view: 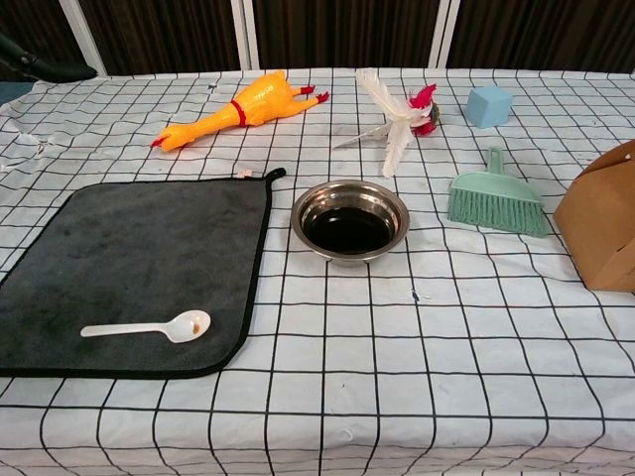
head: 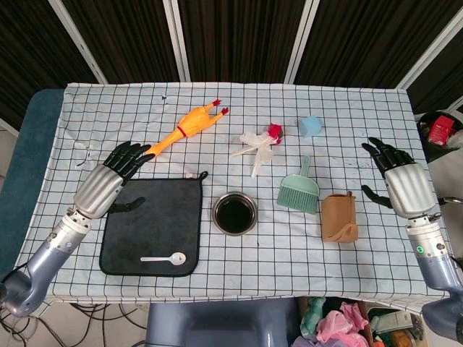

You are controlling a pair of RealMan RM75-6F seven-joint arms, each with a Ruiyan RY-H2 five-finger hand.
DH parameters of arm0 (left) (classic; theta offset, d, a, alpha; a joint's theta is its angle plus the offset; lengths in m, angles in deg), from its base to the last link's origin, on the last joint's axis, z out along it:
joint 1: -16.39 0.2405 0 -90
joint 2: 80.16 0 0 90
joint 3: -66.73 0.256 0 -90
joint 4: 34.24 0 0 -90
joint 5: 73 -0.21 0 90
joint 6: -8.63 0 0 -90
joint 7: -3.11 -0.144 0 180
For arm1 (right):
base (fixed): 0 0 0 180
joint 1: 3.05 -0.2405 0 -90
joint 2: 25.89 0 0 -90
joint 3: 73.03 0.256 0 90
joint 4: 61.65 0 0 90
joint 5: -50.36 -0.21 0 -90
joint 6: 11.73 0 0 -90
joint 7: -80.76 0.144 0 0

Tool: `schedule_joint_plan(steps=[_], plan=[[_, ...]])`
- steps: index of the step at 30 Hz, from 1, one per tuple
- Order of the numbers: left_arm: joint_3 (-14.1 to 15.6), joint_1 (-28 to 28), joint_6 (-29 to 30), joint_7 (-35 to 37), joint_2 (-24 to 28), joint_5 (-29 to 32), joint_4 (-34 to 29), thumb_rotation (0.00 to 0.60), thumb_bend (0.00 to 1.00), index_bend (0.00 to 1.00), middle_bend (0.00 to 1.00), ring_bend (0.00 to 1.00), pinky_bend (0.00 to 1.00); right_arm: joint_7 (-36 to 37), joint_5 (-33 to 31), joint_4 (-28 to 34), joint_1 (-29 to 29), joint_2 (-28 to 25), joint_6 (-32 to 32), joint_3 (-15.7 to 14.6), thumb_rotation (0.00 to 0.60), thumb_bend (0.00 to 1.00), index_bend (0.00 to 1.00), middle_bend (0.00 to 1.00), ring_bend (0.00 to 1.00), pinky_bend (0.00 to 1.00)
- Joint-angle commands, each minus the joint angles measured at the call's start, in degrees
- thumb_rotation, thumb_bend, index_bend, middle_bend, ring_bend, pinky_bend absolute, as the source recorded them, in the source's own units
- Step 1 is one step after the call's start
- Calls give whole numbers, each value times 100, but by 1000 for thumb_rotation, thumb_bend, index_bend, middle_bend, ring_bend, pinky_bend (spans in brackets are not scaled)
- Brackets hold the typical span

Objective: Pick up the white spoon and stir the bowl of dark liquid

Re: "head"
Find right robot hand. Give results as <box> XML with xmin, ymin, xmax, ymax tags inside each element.
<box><xmin>361</xmin><ymin>136</ymin><xmax>439</xmax><ymax>219</ymax></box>

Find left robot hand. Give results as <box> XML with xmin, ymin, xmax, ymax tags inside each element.
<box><xmin>73</xmin><ymin>141</ymin><xmax>156</xmax><ymax>220</ymax></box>

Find white plastic spoon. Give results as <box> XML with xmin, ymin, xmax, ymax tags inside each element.
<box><xmin>140</xmin><ymin>252</ymin><xmax>187</xmax><ymax>265</ymax></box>

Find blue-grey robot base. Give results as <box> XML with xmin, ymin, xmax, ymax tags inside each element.
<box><xmin>146</xmin><ymin>298</ymin><xmax>301</xmax><ymax>347</ymax></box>

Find dark grey towel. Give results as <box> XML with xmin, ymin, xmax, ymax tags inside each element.
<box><xmin>98</xmin><ymin>171</ymin><xmax>209</xmax><ymax>278</ymax></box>

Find green hand brush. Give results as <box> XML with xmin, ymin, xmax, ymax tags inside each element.
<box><xmin>277</xmin><ymin>155</ymin><xmax>320</xmax><ymax>216</ymax></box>

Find black waste bin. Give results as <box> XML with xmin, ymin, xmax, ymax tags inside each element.
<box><xmin>415</xmin><ymin>111</ymin><xmax>463</xmax><ymax>163</ymax></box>

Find teal padded table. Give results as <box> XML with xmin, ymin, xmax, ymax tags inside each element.
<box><xmin>0</xmin><ymin>89</ymin><xmax>67</xmax><ymax>279</ymax></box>

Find brown paper box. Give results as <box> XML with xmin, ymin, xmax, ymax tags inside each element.
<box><xmin>320</xmin><ymin>191</ymin><xmax>359</xmax><ymax>244</ymax></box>

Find light blue cube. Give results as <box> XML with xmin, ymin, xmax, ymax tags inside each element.
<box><xmin>298</xmin><ymin>115</ymin><xmax>322</xmax><ymax>140</ymax></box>

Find yellow rubber chicken toy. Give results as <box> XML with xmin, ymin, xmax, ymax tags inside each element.
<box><xmin>146</xmin><ymin>98</ymin><xmax>230</xmax><ymax>158</ymax></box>

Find cardboard box with clutter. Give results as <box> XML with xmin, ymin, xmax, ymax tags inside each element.
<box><xmin>367</xmin><ymin>307</ymin><xmax>428</xmax><ymax>347</ymax></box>

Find metal bowl with dark liquid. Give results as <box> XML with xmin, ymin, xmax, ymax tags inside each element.
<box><xmin>211</xmin><ymin>191</ymin><xmax>259</xmax><ymax>236</ymax></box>

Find red artificial flower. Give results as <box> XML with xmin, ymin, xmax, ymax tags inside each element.
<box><xmin>267</xmin><ymin>122</ymin><xmax>285</xmax><ymax>145</ymax></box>

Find white checkered tablecloth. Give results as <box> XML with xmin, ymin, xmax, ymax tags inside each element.
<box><xmin>7</xmin><ymin>82</ymin><xmax>453</xmax><ymax>312</ymax></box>

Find clear plastic wrapper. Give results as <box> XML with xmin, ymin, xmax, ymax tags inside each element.
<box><xmin>230</xmin><ymin>132</ymin><xmax>279</xmax><ymax>179</ymax></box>

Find pink plastic bag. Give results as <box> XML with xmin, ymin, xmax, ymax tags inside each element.
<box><xmin>316</xmin><ymin>302</ymin><xmax>370</xmax><ymax>347</ymax></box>

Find green plastic bag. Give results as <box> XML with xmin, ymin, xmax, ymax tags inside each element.
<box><xmin>300</xmin><ymin>296</ymin><xmax>326</xmax><ymax>339</ymax></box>

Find black floor cables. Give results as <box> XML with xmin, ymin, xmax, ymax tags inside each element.
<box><xmin>0</xmin><ymin>301</ymin><xmax>149</xmax><ymax>347</ymax></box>

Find dark folding screen white frame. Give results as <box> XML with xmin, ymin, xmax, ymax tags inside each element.
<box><xmin>0</xmin><ymin>0</ymin><xmax>463</xmax><ymax>122</ymax></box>

